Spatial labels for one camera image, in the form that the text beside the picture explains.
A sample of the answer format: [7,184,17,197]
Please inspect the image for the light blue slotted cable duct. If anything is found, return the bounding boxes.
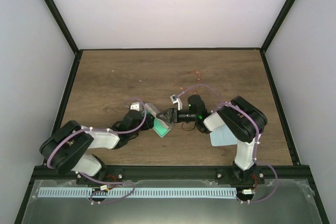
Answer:
[37,187,237,199]

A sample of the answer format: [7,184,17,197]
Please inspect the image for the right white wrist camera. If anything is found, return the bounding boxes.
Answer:
[170,94,183,111]

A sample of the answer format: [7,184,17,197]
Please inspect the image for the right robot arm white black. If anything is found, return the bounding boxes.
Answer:
[155,94,268,184]

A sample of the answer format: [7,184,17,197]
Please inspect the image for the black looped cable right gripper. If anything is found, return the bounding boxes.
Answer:
[181,122,196,133]

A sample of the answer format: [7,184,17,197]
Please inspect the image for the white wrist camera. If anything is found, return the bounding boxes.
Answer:
[130,102,143,112]
[170,94,183,111]

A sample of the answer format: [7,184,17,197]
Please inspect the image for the light blue cleaning cloth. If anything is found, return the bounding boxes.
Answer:
[210,125,238,147]

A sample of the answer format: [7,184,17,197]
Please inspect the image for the black looped cable left gripper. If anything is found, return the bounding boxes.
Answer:
[119,131,141,143]

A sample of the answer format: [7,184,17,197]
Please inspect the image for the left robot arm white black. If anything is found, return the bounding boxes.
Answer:
[39,110,154,184]

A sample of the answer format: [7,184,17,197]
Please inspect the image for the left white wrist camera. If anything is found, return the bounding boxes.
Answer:
[130,102,143,112]

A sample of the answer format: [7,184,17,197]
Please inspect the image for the grey glasses case green inside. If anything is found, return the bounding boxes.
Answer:
[145,103,173,137]

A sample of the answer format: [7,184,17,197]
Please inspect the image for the black looped cable gripper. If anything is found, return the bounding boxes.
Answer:
[119,131,141,143]
[181,122,196,133]

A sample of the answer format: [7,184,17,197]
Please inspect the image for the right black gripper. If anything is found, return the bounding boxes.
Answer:
[157,108,198,123]

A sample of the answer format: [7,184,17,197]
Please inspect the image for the black aluminium frame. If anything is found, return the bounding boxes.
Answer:
[14,0,330,224]

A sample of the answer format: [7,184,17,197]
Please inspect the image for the pink transparent sunglasses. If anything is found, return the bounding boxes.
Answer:
[172,70,201,91]

